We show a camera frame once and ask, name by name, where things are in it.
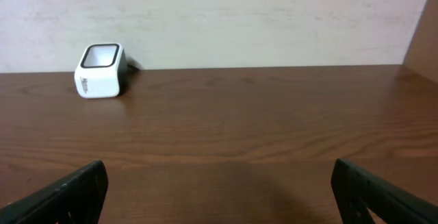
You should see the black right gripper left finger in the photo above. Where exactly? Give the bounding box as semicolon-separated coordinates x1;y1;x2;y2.
1;160;108;224

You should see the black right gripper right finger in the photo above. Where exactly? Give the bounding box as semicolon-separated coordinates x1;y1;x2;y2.
331;158;437;223

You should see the white barcode scanner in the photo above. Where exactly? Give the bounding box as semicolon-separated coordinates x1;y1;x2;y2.
74;42;128;99

